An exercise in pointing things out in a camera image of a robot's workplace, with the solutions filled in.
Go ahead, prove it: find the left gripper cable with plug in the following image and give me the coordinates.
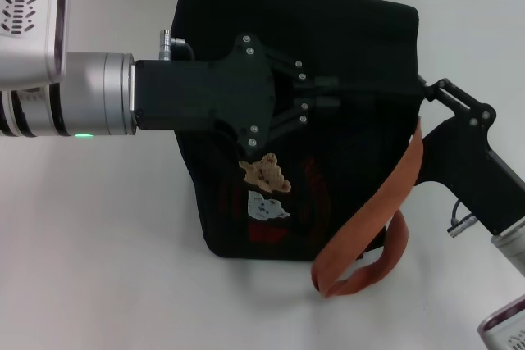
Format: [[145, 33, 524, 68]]
[[157, 28, 196, 63]]

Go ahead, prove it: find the gripper cable with plug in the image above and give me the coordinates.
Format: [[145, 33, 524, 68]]
[[445, 199, 477, 239], [157, 28, 196, 63]]

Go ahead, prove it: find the right gripper cable with plug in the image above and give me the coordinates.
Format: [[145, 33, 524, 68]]
[[445, 199, 477, 239]]

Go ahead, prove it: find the black bag with orange straps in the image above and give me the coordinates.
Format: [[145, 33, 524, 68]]
[[170, 0, 424, 298]]

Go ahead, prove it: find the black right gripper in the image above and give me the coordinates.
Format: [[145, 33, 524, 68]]
[[412, 74, 525, 237]]

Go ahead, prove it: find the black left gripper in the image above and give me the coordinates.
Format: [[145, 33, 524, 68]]
[[133, 33, 341, 161]]

